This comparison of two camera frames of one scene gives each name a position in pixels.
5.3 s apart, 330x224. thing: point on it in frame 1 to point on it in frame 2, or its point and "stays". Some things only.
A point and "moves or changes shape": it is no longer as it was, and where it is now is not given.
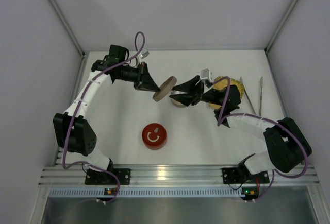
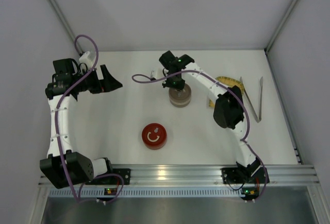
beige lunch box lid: (165, 89) moves or changes shape
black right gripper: (201, 93) to (174, 85)
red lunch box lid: (154, 136) stays
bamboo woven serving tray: (224, 83) stays
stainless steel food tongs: (261, 83) stays
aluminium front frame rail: (174, 175) stays
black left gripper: (140, 75) to (97, 82)
